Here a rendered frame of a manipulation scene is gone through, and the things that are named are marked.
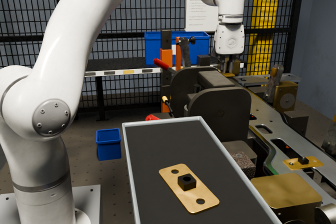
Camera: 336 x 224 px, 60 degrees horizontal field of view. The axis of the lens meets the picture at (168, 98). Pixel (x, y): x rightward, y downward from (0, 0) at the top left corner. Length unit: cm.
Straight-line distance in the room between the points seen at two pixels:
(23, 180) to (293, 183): 51
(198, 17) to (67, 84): 111
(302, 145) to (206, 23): 96
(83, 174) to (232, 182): 89
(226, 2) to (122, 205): 75
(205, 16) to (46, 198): 120
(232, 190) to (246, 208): 3
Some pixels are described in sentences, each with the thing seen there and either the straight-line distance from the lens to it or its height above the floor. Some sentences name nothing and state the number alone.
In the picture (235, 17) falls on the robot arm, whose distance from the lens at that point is 101.
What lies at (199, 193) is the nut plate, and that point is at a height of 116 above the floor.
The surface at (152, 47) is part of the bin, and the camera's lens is 137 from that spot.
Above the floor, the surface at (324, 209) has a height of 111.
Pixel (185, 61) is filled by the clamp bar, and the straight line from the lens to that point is 100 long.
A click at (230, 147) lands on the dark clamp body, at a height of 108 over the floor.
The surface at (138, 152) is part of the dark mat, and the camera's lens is 42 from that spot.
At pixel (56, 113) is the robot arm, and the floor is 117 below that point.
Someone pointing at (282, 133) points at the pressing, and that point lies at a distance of 87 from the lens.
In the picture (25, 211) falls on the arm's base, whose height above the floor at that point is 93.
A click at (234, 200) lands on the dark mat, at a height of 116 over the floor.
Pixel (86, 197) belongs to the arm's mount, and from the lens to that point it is 94.
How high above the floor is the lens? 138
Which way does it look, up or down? 21 degrees down
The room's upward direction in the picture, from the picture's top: straight up
